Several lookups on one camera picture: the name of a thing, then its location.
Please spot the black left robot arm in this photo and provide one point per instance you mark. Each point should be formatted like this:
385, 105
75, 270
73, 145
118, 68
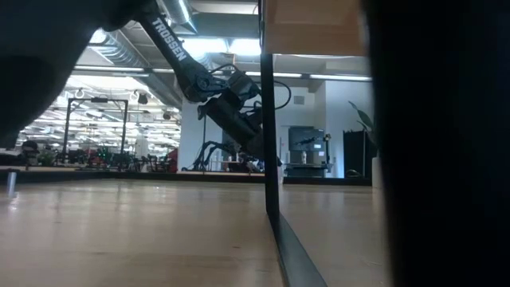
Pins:
171, 44

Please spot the wooden shelf with black legs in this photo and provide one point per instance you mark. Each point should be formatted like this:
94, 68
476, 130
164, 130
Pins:
318, 28

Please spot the grey machine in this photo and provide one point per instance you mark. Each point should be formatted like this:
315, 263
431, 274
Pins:
307, 139

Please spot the black cabinet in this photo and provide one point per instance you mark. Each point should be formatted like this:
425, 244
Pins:
356, 155

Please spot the green plant in white pot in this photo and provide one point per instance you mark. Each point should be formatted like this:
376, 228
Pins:
364, 119

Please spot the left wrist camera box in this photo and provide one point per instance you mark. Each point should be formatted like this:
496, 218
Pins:
243, 85

